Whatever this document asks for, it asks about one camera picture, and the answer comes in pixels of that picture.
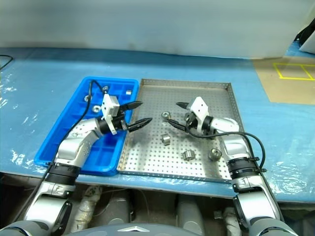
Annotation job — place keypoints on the brown cardboard sheet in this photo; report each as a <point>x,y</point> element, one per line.
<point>283,92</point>

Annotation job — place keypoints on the grey robot torso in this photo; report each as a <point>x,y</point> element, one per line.
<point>133,229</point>

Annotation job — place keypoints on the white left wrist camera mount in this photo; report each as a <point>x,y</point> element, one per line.
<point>107,108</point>

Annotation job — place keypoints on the perforated metal tray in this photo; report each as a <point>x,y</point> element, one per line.
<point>152,157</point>

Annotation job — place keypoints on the blue plastic compartment tray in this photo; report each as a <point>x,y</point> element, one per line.
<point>108,152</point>

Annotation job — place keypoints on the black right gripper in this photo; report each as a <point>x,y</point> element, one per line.
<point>191,122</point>

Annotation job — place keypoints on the black background object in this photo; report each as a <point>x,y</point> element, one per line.
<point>304,33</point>

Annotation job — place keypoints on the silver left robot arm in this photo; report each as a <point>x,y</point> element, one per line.
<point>73,147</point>

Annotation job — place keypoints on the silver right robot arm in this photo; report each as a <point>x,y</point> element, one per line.
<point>236,147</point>

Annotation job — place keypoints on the grey rounded padded shape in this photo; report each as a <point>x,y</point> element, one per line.
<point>120,205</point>
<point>190,211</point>

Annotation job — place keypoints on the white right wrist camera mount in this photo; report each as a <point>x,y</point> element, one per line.
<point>199,107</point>

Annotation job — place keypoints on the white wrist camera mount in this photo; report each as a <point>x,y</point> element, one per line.
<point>199,107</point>
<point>107,108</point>

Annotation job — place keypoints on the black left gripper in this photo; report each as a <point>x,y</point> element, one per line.
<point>120,123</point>

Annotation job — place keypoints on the white wrapped bundle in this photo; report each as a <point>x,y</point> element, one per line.
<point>231,220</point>
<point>87,204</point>

